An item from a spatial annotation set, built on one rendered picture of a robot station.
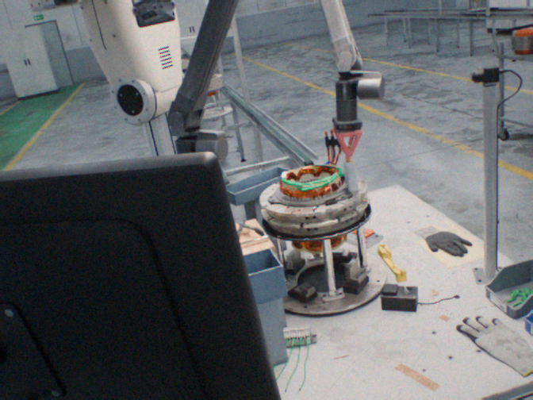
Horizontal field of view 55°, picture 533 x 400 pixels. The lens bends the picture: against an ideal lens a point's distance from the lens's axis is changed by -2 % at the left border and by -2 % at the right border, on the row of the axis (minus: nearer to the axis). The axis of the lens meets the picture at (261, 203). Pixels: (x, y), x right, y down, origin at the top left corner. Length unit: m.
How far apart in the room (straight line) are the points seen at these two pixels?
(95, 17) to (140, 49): 0.15
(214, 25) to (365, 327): 0.87
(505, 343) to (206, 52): 0.97
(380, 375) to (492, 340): 0.29
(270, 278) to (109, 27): 0.83
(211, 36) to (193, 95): 0.14
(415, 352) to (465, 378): 0.14
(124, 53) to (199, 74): 0.40
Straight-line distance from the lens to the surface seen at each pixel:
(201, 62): 1.20
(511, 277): 1.60
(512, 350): 1.38
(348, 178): 1.47
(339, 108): 1.42
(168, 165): 0.34
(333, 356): 1.38
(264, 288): 1.23
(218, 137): 1.21
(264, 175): 1.88
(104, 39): 1.58
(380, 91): 1.39
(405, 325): 1.47
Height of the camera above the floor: 1.65
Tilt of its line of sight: 22 degrees down
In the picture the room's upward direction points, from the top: 10 degrees counter-clockwise
